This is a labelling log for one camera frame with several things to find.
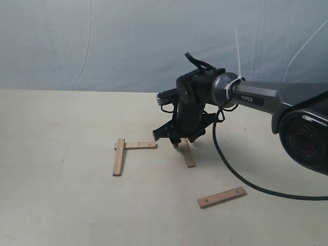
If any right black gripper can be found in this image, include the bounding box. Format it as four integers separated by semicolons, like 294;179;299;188
153;101;216;149

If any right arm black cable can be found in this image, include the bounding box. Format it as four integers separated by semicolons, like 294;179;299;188
210;102;328;200

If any white zip tie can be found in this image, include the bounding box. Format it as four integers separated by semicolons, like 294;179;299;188
226;26;242;101

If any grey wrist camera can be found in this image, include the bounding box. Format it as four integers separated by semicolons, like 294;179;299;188
156;88;179;106

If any blue-grey backdrop cloth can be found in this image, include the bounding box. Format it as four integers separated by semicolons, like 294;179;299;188
1;1;327;92

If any plain wooden stick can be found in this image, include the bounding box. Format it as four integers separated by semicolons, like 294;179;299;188
112;138;125;176
180;138;196;168

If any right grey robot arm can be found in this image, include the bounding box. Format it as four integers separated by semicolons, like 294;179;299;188
153;69;327;175

